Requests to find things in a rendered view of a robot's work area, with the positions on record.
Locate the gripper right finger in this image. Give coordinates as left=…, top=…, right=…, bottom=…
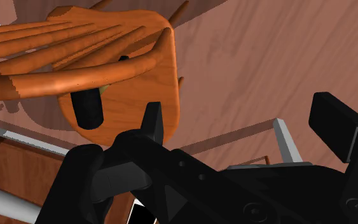
left=308, top=92, right=358, bottom=224

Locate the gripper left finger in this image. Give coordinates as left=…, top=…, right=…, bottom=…
left=113, top=101, right=280, bottom=224

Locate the black and white flat device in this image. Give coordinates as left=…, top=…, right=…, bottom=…
left=125, top=198, right=158, bottom=224

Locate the orange wooden spindle chair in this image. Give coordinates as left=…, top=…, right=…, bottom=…
left=0, top=0, right=190, bottom=147

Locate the black cylinder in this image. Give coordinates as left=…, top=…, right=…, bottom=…
left=69, top=87, right=106, bottom=130

